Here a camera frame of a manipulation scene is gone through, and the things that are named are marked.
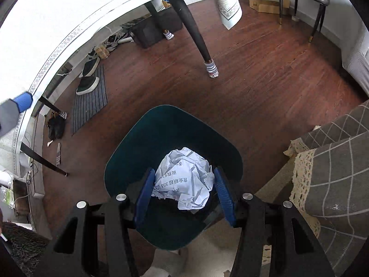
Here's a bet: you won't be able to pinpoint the black storage box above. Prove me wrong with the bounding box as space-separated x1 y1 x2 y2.
129 6 184 49

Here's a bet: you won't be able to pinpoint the grey round armchair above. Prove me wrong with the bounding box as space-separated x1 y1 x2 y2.
342 32 369 96

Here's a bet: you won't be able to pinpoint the pale leaf-print tablecloth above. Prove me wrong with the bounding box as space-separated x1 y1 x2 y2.
0 0 243 179

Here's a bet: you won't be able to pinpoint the grey and white sneakers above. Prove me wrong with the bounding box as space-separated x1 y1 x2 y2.
103 33 131 53

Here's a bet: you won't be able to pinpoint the teal trash bin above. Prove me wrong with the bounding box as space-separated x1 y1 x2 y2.
104 105 243 251

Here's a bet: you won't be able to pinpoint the printed paper ball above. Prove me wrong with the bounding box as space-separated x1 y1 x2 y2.
151 147 215 211

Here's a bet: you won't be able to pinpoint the flat cardboard on floor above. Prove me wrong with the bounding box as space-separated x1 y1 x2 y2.
249 0 291 15

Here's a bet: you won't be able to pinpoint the grey checked tablecloth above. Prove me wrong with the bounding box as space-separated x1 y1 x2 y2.
300 99 369 269

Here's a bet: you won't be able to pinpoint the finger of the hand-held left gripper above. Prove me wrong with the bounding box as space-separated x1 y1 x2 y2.
0 92 33 137

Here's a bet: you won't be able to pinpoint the pair of black shoes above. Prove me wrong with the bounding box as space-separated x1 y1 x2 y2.
47 115 66 141

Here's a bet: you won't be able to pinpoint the beige lace table cover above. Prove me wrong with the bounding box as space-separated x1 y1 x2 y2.
283 125 321 237

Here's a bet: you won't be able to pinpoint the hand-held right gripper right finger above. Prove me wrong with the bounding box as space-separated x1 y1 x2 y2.
213 166 335 277

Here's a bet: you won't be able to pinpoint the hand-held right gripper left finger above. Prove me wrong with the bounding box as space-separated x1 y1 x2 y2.
43 168 156 277

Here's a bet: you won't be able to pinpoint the dark green slipper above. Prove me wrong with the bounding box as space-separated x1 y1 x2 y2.
76 76 101 96
79 57 100 78

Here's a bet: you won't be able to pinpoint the striped grey floor mat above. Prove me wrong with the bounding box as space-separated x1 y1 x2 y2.
71 63 109 135

